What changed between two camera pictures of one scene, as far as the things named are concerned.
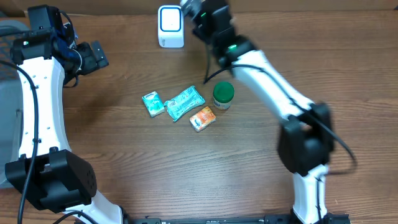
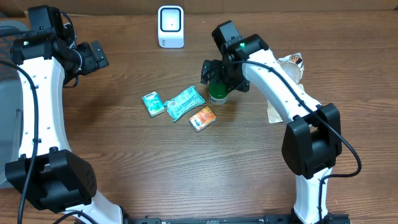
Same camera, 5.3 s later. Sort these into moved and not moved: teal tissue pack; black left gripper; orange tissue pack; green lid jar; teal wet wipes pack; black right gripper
Moved: green lid jar; black right gripper
Not moved: teal wet wipes pack; orange tissue pack; black left gripper; teal tissue pack
